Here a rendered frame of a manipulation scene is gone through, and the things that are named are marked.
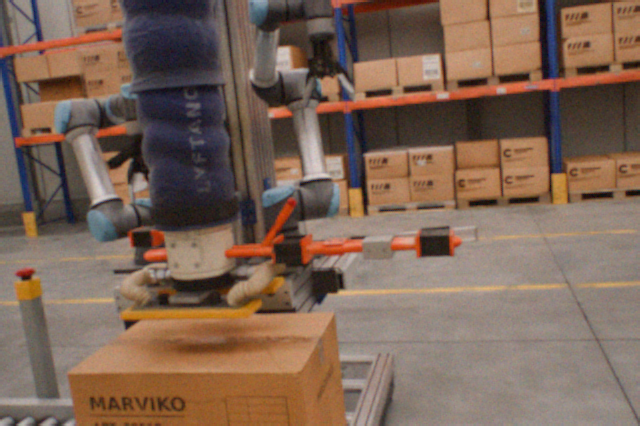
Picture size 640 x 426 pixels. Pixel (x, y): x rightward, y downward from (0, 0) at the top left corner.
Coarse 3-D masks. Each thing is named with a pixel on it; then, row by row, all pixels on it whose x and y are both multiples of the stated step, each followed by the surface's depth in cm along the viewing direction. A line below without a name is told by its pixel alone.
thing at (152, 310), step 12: (156, 300) 159; (168, 300) 154; (204, 300) 155; (216, 300) 150; (252, 300) 152; (132, 312) 153; (144, 312) 152; (156, 312) 151; (168, 312) 150; (180, 312) 149; (192, 312) 148; (204, 312) 147; (216, 312) 146; (228, 312) 146; (240, 312) 145; (252, 312) 147
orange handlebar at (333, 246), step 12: (336, 240) 151; (348, 240) 152; (360, 240) 151; (396, 240) 148; (408, 240) 148; (456, 240) 142; (156, 252) 162; (228, 252) 155; (240, 252) 155; (252, 252) 154; (264, 252) 153; (312, 252) 150; (324, 252) 149; (336, 252) 149; (348, 252) 148
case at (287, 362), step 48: (144, 336) 173; (192, 336) 169; (240, 336) 165; (288, 336) 161; (336, 336) 177; (96, 384) 151; (144, 384) 148; (192, 384) 145; (240, 384) 142; (288, 384) 140; (336, 384) 172
